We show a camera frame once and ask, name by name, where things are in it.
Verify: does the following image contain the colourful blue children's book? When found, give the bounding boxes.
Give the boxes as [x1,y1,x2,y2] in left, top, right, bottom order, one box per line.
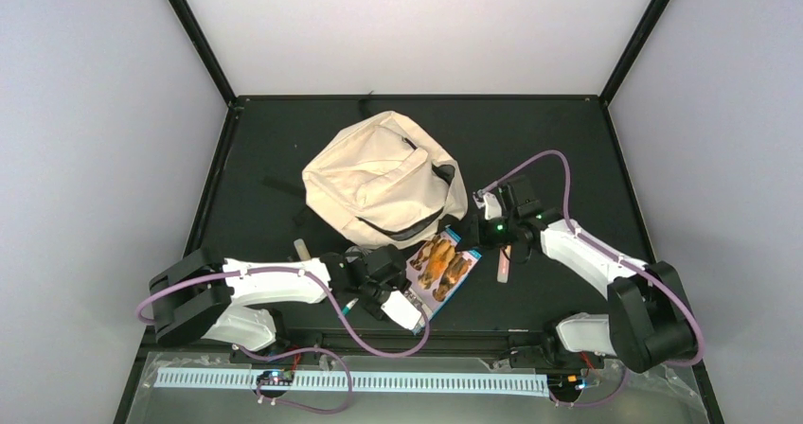
[404,227,482,320]

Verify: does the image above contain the cream canvas backpack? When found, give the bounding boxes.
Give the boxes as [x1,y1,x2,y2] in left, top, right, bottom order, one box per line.
[302,111,469,249]

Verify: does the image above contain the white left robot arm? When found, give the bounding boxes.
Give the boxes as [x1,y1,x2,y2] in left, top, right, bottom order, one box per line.
[135,245,429,352]

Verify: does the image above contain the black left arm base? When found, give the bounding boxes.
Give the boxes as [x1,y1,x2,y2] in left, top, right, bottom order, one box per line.
[229,333,322,366]

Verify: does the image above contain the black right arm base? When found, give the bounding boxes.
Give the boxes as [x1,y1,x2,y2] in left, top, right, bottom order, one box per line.
[498,332,604,373]

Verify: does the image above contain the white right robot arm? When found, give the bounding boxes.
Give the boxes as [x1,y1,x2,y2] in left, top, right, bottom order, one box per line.
[458,177,702,373]

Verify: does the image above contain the orange highlighter pen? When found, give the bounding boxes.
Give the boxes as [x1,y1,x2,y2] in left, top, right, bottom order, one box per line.
[496,246,511,284]

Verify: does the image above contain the yellow highlighter pen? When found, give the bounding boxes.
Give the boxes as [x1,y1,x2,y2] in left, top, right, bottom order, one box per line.
[293,238,312,261]

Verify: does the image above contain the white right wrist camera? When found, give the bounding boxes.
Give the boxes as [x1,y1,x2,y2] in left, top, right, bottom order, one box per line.
[473,189,504,221]

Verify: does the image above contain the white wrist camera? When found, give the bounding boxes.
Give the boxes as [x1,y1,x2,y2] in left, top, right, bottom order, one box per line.
[380,291,423,333]
[473,189,504,221]

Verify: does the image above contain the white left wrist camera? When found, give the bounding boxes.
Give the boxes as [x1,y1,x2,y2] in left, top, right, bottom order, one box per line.
[380,291,423,333]

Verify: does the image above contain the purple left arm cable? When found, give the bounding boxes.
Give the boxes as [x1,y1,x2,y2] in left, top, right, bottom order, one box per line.
[134,264,433,415]

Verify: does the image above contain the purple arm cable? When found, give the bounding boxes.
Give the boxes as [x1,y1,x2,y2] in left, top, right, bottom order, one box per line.
[479,150,707,409]
[134,264,433,415]

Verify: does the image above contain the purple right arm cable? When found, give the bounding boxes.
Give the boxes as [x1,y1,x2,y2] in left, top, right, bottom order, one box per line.
[479,150,707,409]

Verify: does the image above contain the light blue slotted cable duct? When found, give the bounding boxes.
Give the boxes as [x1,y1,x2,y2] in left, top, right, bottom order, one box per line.
[152,367,549,398]

